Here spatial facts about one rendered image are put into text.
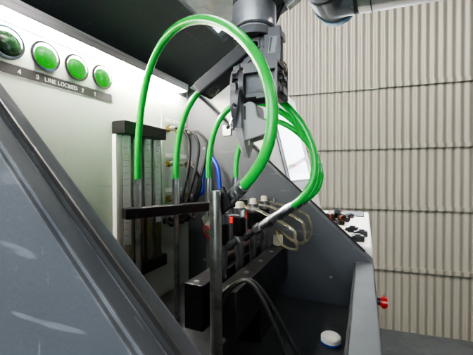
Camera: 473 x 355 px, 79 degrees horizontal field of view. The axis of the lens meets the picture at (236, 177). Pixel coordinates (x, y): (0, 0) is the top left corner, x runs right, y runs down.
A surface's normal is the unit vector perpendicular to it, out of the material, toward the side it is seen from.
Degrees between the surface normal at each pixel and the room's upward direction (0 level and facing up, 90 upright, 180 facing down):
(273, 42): 90
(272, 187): 90
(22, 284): 90
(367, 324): 0
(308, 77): 90
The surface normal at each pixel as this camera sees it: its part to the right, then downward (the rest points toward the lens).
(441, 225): -0.29, 0.01
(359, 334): 0.00, -1.00
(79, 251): 0.62, -0.73
